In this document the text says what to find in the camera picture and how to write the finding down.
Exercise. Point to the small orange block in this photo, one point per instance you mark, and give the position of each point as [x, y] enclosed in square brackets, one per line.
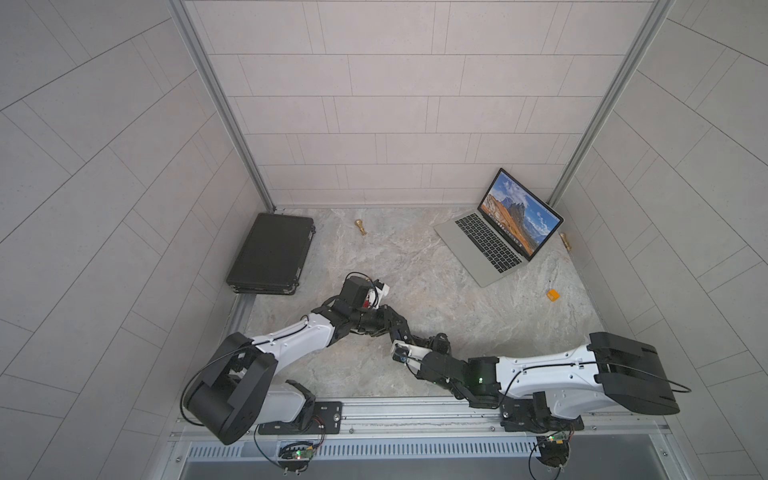
[553, 294]

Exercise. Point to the right corner aluminium post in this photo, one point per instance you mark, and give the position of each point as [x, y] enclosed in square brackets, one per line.
[646, 34]

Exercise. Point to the corner aluminium post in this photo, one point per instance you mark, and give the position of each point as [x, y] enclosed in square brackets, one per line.
[193, 43]
[646, 34]

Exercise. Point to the silver laptop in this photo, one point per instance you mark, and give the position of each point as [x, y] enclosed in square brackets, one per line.
[503, 234]

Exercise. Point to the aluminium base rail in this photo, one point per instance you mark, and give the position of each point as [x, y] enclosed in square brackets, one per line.
[420, 417]

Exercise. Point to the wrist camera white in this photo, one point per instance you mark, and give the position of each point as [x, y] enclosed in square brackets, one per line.
[408, 353]
[380, 291]

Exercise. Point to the black closed case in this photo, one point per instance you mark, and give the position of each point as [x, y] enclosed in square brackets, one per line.
[273, 255]

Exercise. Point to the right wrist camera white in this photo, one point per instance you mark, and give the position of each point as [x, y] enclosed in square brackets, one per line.
[408, 353]

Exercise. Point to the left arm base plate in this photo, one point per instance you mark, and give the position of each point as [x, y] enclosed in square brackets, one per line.
[329, 411]

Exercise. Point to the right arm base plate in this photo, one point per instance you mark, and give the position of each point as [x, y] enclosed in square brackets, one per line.
[534, 416]

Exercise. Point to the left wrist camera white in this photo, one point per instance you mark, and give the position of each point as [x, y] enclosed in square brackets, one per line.
[380, 291]

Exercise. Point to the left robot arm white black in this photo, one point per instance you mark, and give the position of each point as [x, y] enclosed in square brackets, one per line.
[236, 391]

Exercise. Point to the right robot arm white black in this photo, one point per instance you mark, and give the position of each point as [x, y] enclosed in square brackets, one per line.
[608, 370]

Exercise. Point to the right controller board with cables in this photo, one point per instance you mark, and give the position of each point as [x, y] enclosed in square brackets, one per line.
[553, 451]

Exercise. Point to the gold chess piece centre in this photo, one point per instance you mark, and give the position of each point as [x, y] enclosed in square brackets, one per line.
[360, 226]

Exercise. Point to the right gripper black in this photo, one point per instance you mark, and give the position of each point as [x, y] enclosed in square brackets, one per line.
[433, 346]

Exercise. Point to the controller board with cables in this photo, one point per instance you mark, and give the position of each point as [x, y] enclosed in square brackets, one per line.
[553, 451]
[295, 457]

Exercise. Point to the gold chess piece right wall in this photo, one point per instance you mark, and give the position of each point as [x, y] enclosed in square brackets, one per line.
[565, 241]

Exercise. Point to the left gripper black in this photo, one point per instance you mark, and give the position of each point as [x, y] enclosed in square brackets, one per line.
[381, 323]

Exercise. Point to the left controller board with cables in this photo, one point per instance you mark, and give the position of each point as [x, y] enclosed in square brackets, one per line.
[295, 457]

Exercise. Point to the left corner aluminium post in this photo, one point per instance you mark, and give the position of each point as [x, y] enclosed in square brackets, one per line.
[193, 43]

